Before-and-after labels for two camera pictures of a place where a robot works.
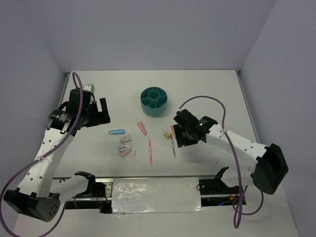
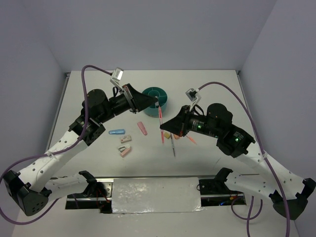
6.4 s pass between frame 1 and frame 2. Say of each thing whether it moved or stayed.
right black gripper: moved
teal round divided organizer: stayed
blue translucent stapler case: stayed
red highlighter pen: moved
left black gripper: moved
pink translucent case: stayed
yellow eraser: stayed
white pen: stayed
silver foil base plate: stayed
